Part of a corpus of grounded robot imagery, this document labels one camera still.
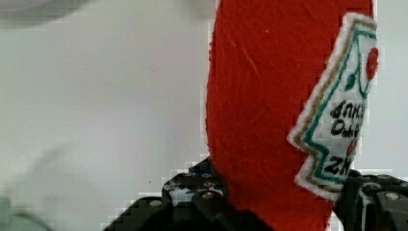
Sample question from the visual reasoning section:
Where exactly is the red plush ketchup bottle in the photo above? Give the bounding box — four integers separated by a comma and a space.
206, 0, 378, 231

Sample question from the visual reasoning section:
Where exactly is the grey round plate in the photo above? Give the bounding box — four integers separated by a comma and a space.
1, 0, 95, 30

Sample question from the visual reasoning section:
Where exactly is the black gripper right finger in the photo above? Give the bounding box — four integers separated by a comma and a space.
334, 170, 408, 231

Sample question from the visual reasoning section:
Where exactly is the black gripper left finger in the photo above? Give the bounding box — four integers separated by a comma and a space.
103, 159, 274, 231

